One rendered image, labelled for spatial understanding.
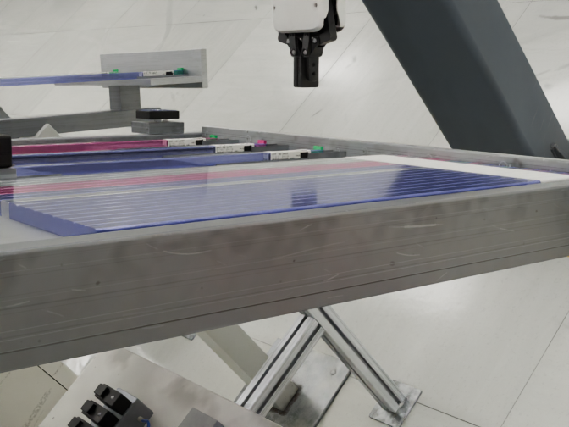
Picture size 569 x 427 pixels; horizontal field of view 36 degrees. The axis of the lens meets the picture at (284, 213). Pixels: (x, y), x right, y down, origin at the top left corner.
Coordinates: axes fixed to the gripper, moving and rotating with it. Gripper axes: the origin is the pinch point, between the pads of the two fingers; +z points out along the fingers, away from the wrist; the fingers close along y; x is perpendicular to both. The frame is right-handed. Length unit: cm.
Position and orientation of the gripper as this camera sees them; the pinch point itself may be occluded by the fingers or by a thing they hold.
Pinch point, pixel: (306, 72)
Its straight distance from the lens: 119.6
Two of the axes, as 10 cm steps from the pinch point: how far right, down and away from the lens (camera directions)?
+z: 0.0, 9.9, 1.7
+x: -7.7, 1.0, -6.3
